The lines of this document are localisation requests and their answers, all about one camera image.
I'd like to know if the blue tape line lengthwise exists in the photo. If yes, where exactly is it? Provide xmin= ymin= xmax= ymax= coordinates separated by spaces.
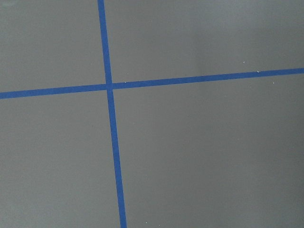
xmin=97 ymin=0 xmax=127 ymax=228

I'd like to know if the blue tape line crosswise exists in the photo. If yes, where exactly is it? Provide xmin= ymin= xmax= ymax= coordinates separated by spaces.
xmin=0 ymin=68 xmax=304 ymax=99

